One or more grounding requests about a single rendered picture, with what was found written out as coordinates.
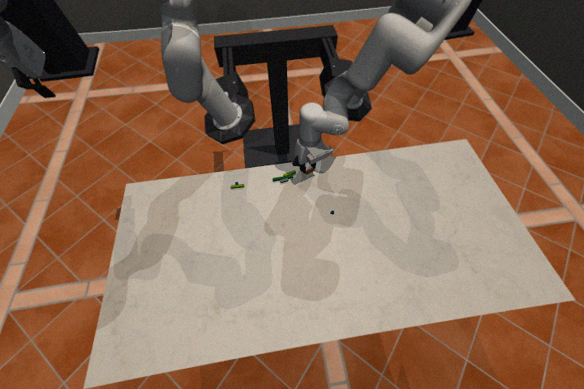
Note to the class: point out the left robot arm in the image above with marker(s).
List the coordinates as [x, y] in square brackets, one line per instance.
[403, 38]

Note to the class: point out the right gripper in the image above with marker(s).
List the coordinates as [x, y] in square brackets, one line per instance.
[21, 56]

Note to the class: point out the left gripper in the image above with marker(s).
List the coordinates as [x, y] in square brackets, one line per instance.
[300, 155]

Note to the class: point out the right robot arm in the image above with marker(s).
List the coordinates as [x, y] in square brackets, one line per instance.
[187, 75]

